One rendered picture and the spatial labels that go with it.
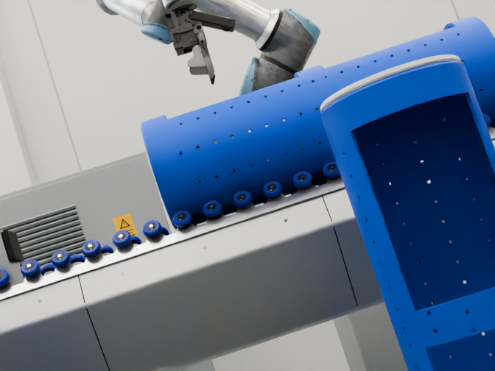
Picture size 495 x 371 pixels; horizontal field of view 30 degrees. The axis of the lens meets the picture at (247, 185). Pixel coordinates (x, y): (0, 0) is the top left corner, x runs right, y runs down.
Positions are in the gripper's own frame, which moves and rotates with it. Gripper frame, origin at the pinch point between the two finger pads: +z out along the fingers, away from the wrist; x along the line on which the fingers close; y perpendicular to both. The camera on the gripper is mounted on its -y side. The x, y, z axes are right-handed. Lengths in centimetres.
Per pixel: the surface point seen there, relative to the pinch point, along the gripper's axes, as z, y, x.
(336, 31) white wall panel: -74, -83, -282
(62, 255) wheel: 33, 47, 10
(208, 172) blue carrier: 24.8, 8.5, 12.3
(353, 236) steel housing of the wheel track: 49, -19, 12
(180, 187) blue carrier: 26.1, 15.8, 11.8
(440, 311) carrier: 68, -23, 67
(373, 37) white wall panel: -64, -102, -284
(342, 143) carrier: 34, -17, 60
